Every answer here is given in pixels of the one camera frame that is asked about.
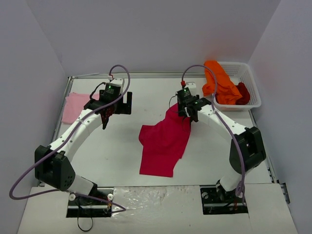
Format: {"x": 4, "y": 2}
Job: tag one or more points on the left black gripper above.
{"x": 105, "y": 115}

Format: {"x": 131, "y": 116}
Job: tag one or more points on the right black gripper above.
{"x": 185, "y": 112}

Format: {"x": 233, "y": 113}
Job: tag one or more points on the magenta t shirt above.
{"x": 164, "y": 144}

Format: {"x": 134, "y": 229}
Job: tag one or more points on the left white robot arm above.
{"x": 53, "y": 163}

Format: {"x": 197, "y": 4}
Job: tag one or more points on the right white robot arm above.
{"x": 247, "y": 150}

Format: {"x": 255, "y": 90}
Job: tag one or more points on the orange t shirt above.
{"x": 227, "y": 93}

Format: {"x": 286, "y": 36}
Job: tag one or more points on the folded pink t shirt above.
{"x": 74, "y": 104}

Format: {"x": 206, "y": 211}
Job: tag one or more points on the dark red t shirt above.
{"x": 244, "y": 100}

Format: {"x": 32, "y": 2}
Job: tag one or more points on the white plastic basket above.
{"x": 240, "y": 73}

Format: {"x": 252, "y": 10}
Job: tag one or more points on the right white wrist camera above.
{"x": 190, "y": 85}

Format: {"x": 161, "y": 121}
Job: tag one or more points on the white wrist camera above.
{"x": 190, "y": 85}
{"x": 116, "y": 80}

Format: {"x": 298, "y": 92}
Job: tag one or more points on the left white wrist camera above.
{"x": 116, "y": 80}

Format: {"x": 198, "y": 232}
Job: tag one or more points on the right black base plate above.
{"x": 216, "y": 202}

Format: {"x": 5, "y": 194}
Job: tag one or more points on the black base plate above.
{"x": 216, "y": 202}
{"x": 82, "y": 207}

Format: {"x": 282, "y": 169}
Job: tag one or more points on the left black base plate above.
{"x": 82, "y": 207}

